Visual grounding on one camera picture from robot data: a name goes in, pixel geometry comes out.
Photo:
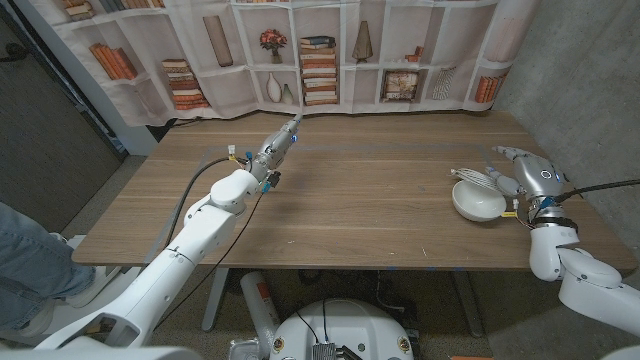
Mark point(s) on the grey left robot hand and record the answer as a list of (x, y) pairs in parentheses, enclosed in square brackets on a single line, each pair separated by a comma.
[(274, 150)]

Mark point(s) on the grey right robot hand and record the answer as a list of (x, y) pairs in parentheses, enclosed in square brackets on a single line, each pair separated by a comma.
[(540, 177)]

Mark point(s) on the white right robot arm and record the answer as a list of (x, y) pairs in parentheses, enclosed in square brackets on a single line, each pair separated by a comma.
[(550, 250)]

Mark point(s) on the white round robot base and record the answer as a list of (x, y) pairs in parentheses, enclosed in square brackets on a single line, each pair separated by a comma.
[(350, 325)]

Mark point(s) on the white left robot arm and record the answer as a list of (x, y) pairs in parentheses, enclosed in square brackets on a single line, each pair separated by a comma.
[(180, 260)]

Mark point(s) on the white bowl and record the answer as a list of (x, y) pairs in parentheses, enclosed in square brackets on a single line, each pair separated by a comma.
[(475, 205)]

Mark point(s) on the white connector with yellow tag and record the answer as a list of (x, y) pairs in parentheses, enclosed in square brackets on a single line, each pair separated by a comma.
[(509, 214), (232, 150)]

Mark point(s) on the printed bookshelf backdrop cloth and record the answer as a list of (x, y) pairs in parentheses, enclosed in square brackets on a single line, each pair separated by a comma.
[(225, 95)]

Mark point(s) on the grey table leg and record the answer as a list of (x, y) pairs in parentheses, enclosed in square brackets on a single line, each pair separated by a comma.
[(215, 300), (467, 305)]

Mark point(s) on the white roll with orange label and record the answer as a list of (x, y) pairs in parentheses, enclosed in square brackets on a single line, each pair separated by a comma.
[(257, 310)]

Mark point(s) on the foil tray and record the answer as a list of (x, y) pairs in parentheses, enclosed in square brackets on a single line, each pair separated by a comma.
[(245, 350)]

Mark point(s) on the grey finned box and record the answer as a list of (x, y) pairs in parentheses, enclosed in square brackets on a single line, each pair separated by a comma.
[(324, 352)]

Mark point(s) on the dark grey door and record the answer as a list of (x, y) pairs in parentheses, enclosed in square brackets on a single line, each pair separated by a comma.
[(45, 140)]

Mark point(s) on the person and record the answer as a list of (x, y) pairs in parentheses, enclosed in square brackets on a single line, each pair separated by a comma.
[(30, 260)]

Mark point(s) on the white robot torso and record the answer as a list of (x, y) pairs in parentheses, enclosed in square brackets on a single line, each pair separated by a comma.
[(100, 355)]

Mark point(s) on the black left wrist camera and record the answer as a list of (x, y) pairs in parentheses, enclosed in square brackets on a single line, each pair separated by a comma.
[(274, 177)]

